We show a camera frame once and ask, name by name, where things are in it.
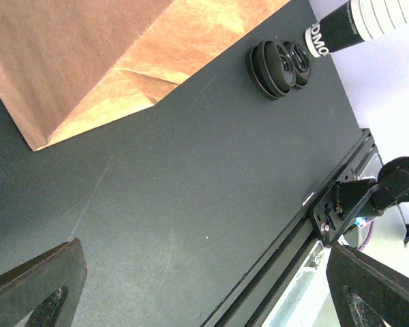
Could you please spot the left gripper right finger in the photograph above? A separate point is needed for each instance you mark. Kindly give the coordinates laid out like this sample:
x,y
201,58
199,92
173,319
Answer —
x,y
365,292

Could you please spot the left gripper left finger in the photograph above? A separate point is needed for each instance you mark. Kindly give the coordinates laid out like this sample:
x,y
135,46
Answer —
x,y
45,289

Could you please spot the brown paper bag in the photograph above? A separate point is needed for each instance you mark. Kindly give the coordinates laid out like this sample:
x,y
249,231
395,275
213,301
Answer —
x,y
70,66

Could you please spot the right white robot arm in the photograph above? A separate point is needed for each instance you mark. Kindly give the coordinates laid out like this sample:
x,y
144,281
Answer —
x,y
338,207

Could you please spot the black coffee cup lid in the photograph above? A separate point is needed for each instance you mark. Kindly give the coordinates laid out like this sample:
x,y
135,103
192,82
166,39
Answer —
x,y
271,69
301,63

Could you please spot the stack of white paper cups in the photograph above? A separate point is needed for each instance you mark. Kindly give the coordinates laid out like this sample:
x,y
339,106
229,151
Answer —
x,y
375,18

